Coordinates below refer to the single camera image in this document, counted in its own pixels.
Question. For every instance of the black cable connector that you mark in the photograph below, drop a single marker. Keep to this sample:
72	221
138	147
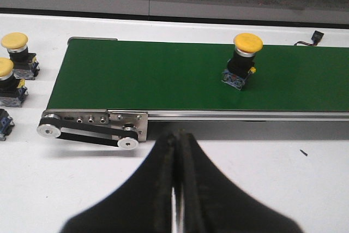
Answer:
316	38

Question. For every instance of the green conveyor belt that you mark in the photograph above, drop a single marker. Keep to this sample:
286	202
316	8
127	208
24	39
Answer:
139	75

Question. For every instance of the black drive belt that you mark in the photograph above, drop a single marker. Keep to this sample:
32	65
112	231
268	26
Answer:
88	133

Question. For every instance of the yellow mushroom push button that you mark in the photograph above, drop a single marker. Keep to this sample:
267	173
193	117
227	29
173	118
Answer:
241	66
25	63
13	90

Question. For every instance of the silver drive pulley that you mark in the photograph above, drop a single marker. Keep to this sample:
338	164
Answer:
49	131

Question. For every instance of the small silver pulley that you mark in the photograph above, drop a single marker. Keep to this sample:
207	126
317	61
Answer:
127	143

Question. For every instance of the push button base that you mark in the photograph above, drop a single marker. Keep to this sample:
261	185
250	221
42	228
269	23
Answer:
6	124

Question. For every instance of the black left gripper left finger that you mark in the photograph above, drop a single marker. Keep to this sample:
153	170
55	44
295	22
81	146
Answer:
141	204

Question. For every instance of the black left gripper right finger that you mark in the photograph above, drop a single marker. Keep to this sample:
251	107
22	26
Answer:
212	203

